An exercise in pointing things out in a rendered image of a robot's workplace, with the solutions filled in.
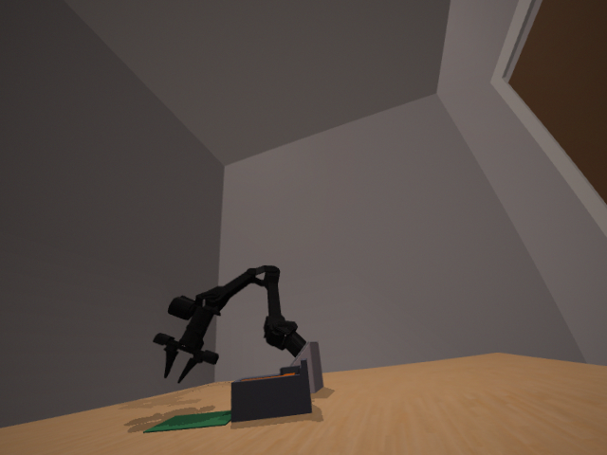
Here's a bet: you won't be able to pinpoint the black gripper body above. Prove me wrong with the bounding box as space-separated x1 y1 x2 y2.
153 322 219 365

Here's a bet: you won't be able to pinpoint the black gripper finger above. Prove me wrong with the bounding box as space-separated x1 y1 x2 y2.
163 348 179 378
177 358 204 383

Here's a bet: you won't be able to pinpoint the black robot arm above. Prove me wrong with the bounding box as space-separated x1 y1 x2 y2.
168 265 307 357

